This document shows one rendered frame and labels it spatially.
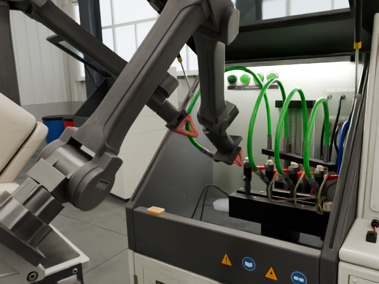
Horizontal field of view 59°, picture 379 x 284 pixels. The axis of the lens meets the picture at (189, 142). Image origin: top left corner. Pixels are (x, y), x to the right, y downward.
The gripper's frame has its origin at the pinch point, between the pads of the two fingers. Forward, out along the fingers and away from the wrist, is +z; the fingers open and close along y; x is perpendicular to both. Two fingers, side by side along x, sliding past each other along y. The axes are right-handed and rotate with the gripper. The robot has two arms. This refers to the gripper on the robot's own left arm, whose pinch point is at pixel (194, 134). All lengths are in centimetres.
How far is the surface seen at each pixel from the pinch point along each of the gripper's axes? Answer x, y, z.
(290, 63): -46.2, 3.9, 12.9
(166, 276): 42.1, 5.3, 23.0
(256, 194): 1.6, 1.5, 30.6
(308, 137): -12.6, -29.0, 19.4
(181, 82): -172, 475, 10
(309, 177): -5.7, -25.6, 28.2
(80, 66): -113, 677, -174
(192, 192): 12.1, 34.3, 21.0
